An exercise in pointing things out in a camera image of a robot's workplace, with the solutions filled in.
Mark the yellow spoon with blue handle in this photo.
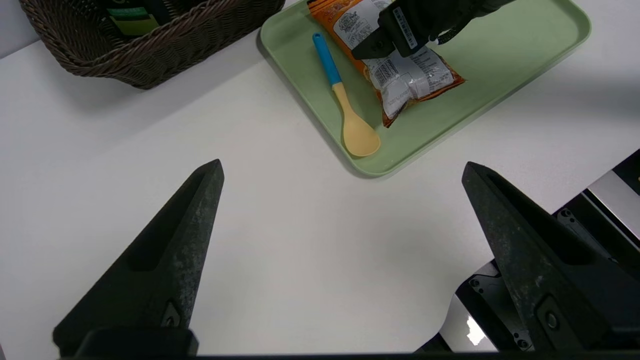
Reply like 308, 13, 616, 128
312, 32, 382, 158

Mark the dark brown wicker basket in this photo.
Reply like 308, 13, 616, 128
19, 0, 287, 91

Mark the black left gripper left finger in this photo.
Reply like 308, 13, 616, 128
52, 159, 225, 357

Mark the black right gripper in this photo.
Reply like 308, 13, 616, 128
351, 0, 476, 61

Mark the green plastic tray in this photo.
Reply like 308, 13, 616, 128
259, 0, 593, 179

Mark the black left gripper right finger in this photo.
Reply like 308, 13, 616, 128
461, 161, 640, 351

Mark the dark green pump bottle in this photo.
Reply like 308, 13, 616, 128
97, 0, 173, 37

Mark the orange snack bag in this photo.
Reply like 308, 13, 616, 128
306, 0, 466, 128

